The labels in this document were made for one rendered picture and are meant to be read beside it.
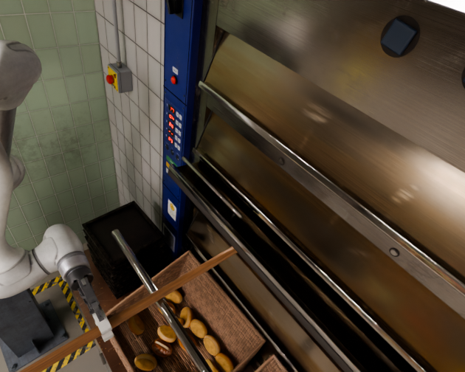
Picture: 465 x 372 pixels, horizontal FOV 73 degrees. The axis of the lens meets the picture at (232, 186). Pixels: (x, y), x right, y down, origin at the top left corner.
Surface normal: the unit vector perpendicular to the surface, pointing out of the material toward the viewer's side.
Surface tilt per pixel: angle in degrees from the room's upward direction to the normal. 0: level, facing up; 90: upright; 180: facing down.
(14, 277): 63
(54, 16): 90
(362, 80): 90
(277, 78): 70
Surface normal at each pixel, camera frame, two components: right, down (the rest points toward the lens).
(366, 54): -0.76, 0.35
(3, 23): 0.63, 0.61
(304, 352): -0.66, 0.09
